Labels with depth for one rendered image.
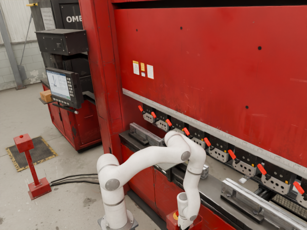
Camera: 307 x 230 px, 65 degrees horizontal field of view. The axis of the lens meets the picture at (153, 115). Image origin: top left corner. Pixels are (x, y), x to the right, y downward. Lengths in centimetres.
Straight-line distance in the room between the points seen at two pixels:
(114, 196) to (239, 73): 95
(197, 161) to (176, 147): 21
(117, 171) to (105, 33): 146
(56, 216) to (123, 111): 144
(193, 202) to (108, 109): 138
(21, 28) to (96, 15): 603
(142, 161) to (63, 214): 203
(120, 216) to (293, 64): 116
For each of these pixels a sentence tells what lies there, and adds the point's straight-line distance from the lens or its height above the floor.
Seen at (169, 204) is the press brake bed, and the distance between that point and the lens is 235.
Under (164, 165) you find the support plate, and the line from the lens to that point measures 192.
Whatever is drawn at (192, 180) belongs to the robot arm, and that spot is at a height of 120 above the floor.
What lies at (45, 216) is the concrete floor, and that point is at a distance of 324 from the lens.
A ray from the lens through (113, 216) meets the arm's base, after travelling 144.
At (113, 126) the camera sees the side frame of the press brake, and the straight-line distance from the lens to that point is 260.
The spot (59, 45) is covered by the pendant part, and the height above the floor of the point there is 184.
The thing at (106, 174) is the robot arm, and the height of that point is 141.
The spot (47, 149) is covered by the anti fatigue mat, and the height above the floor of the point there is 1.
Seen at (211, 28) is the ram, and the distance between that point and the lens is 152.
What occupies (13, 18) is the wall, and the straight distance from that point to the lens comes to 820.
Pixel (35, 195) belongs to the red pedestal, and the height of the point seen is 3.
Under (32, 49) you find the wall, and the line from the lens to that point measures 833.
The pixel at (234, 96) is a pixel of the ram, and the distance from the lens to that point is 149.
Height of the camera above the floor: 216
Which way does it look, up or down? 25 degrees down
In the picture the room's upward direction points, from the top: 3 degrees counter-clockwise
